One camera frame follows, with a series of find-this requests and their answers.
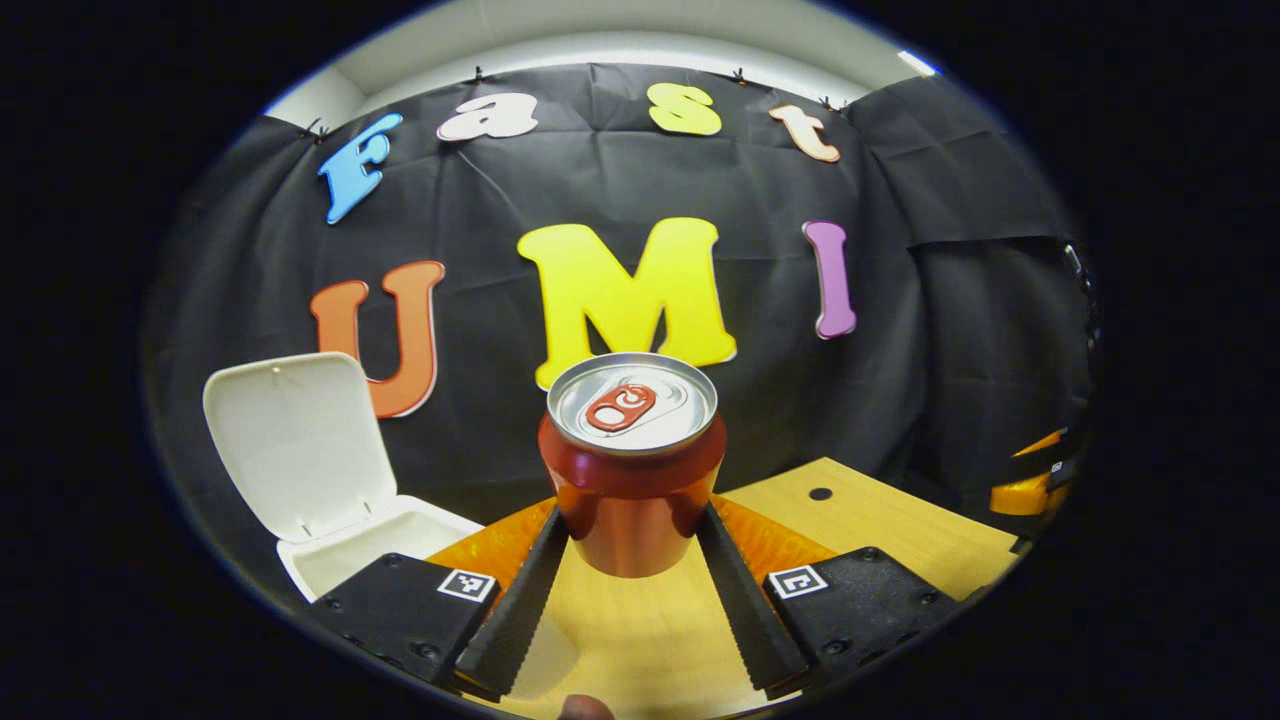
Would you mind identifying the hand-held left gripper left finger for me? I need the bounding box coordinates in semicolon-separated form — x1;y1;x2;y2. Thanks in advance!
310;498;571;699

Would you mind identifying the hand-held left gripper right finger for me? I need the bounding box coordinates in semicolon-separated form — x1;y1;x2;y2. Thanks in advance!
697;494;964;695

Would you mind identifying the red pop can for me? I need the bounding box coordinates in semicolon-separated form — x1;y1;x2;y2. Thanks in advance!
538;352;728;579

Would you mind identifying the white desktop garbage bin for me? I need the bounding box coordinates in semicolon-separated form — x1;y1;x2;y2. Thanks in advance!
203;352;486;603

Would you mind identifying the wooden desktop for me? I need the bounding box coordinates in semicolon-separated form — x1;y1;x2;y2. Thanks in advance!
425;457;1021;720

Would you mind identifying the black backdrop cloth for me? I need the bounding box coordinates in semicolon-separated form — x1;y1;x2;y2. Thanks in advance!
140;62;1101;601

